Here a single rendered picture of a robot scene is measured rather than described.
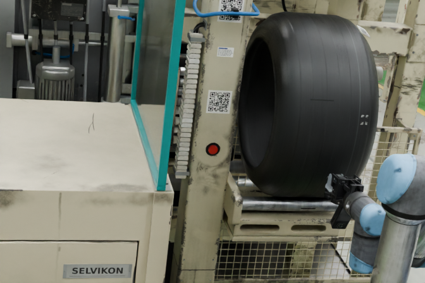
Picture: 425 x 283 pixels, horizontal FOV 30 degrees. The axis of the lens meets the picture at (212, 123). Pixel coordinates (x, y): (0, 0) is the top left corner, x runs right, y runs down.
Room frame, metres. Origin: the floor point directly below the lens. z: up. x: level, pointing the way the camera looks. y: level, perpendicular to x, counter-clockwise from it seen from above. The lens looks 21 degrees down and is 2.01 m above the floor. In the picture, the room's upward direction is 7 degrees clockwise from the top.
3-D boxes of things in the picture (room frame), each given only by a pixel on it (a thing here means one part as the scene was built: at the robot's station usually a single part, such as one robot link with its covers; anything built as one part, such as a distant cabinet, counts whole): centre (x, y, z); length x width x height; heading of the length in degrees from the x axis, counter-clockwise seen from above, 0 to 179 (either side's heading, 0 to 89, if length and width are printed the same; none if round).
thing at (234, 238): (2.45, -0.24, 0.80); 0.37 x 0.36 x 0.02; 14
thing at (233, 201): (2.41, -0.07, 0.90); 0.40 x 0.03 x 0.10; 14
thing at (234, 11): (2.37, 0.00, 1.51); 0.19 x 0.19 x 0.06; 14
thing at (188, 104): (2.32, 0.08, 1.19); 0.05 x 0.04 x 0.48; 14
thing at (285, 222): (2.32, -0.27, 0.83); 0.36 x 0.09 x 0.06; 104
